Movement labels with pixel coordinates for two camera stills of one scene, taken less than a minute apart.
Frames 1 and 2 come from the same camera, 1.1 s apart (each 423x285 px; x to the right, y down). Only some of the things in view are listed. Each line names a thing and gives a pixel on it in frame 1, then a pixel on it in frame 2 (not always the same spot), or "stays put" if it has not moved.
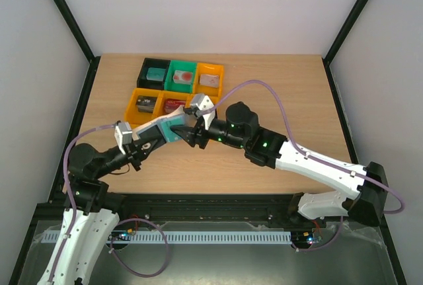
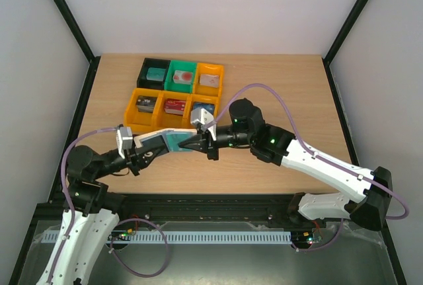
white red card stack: [183, 77] stays put
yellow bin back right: [209, 69] stays put
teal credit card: [169, 133] → [174, 139]
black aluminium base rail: [184, 207] stays put
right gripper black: [201, 134] → [211, 146]
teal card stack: [156, 74] stays put
